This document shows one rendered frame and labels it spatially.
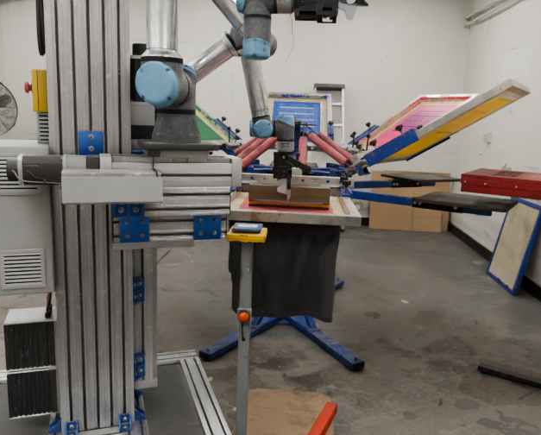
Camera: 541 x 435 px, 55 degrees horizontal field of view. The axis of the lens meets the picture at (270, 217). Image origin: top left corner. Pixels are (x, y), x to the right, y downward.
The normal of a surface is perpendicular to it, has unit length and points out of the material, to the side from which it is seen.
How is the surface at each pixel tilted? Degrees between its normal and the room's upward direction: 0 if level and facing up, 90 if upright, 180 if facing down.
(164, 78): 97
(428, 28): 90
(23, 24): 90
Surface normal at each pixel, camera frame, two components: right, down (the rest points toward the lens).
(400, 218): -0.05, -0.07
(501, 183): -0.55, 0.16
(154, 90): -0.13, 0.31
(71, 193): 0.32, 0.19
